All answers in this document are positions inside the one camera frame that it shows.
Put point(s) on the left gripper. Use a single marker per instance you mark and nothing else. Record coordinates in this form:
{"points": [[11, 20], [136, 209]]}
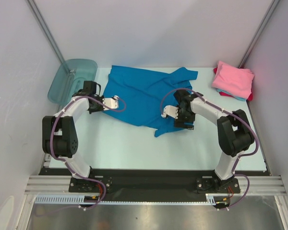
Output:
{"points": [[91, 110]]}

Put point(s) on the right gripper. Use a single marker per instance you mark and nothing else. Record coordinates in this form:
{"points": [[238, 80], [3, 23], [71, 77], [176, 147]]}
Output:
{"points": [[185, 123]]}

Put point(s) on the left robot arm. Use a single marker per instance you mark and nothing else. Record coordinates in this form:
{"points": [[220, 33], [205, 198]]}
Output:
{"points": [[59, 136]]}

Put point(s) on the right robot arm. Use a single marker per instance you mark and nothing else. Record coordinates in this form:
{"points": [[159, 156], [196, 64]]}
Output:
{"points": [[233, 129]]}

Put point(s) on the teal translucent plastic bin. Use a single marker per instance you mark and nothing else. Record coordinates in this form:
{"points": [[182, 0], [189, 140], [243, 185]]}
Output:
{"points": [[70, 78]]}

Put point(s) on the light blue folded t-shirt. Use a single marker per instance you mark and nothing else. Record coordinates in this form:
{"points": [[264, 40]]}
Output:
{"points": [[224, 93]]}

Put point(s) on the pink folded t-shirt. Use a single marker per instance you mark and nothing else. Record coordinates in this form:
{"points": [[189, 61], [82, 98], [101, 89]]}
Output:
{"points": [[235, 81]]}

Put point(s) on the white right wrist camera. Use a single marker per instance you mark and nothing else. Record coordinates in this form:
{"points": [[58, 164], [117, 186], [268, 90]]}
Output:
{"points": [[170, 111]]}

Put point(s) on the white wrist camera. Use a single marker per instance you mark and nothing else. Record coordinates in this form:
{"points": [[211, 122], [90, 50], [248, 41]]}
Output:
{"points": [[111, 103], [170, 111]]}

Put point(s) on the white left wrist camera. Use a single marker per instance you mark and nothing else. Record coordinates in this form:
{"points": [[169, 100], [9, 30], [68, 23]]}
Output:
{"points": [[111, 103]]}

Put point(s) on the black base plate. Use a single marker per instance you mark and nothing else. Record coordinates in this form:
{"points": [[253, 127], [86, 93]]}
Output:
{"points": [[150, 185]]}

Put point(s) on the white slotted cable duct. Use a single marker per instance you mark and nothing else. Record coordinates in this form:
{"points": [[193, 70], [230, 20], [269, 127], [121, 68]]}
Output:
{"points": [[88, 200]]}

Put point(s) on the aluminium front rail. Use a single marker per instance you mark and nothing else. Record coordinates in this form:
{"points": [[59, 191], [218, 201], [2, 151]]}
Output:
{"points": [[42, 184]]}

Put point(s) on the left aluminium frame post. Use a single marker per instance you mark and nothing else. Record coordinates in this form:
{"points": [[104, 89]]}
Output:
{"points": [[45, 29]]}

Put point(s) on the aluminium frame post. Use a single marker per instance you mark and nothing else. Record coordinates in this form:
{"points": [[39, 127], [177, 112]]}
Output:
{"points": [[45, 29], [259, 32]]}

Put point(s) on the right aluminium frame post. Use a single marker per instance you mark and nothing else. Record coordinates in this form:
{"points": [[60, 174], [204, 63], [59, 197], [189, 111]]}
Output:
{"points": [[259, 32]]}

